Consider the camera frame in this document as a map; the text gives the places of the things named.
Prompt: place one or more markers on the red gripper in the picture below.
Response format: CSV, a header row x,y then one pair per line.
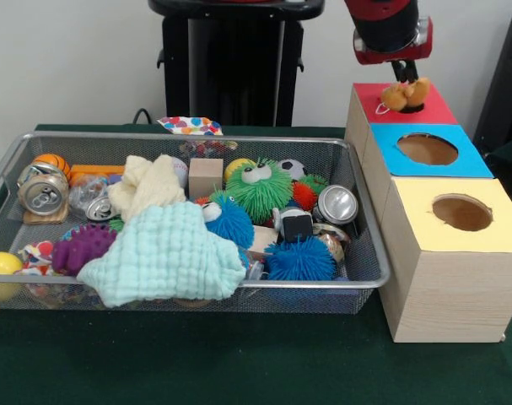
x,y
425,40

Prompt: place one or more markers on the tan plush bear toy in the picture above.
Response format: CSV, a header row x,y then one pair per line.
x,y
397,96

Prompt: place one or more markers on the green spiky toy with eyes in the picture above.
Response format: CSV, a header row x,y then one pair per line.
x,y
260,194

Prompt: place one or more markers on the colourful polka dot cloth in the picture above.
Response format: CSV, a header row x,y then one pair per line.
x,y
188,125

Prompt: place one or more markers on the cream knitted cloth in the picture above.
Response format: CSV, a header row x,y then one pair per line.
x,y
150,185

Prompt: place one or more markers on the mint green knitted cloth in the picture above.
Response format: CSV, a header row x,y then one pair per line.
x,y
167,253

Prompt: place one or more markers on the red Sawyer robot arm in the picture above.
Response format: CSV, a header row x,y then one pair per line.
x,y
386,25

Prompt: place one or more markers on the wooden box with three holes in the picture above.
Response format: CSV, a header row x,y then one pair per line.
x,y
449,295

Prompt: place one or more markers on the black chair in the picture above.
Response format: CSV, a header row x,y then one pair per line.
x,y
504,84

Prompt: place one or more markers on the silver crushed can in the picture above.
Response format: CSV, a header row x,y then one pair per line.
x,y
335,204

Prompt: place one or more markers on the blue spiky ball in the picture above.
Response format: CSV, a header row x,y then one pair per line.
x,y
302,261

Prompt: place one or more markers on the plain wooden block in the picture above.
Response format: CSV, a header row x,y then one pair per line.
x,y
205,179

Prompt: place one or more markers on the blue spiky toy with eyes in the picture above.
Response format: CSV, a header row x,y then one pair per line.
x,y
232,223

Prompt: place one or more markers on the dark green table cloth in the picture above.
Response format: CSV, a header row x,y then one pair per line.
x,y
238,358

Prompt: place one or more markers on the small orange basketball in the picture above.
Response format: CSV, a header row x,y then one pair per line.
x,y
53,162

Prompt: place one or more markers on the purple spiky toy with eyes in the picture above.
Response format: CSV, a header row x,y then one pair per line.
x,y
80,251

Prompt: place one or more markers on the yellow smiley face ball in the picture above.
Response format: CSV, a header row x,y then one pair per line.
x,y
0,263

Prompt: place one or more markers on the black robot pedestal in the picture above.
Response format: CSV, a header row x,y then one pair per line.
x,y
238,63

